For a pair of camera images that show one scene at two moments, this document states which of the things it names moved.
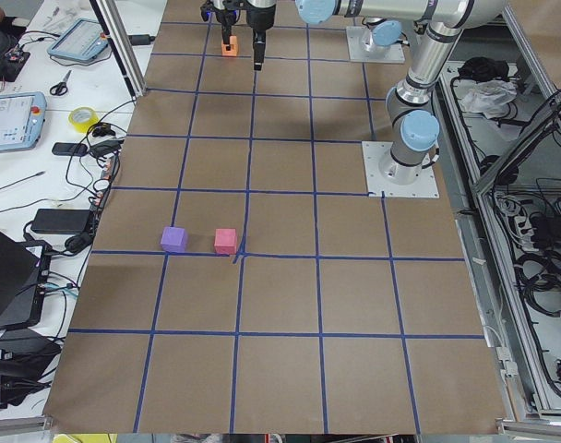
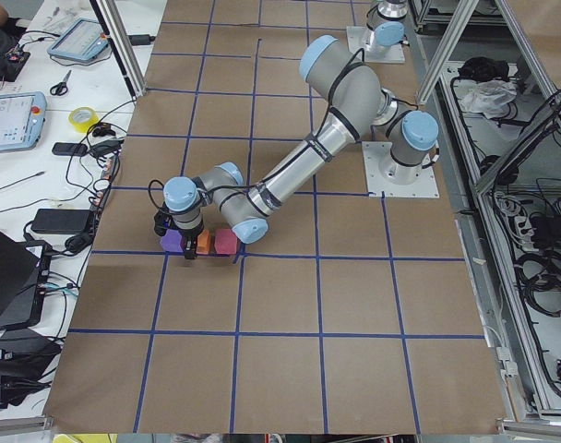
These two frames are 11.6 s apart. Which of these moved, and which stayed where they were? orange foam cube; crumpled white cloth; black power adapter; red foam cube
Moved: orange foam cube
Stayed: red foam cube; black power adapter; crumpled white cloth
